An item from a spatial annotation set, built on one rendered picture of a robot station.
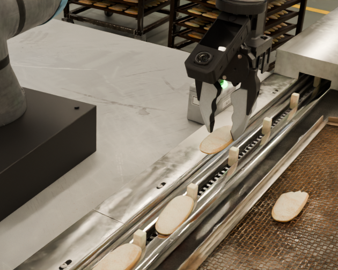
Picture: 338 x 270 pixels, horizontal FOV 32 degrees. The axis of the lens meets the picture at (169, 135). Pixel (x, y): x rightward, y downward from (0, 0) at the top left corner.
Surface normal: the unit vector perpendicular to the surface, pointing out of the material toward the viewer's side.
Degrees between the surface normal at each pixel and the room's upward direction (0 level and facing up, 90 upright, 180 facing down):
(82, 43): 0
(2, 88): 70
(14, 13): 90
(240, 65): 90
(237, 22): 28
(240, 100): 90
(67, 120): 4
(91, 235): 0
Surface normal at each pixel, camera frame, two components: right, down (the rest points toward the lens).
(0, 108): 0.65, 0.08
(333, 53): 0.06, -0.87
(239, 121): -0.52, 0.38
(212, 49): -0.20, -0.60
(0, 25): 0.90, 0.28
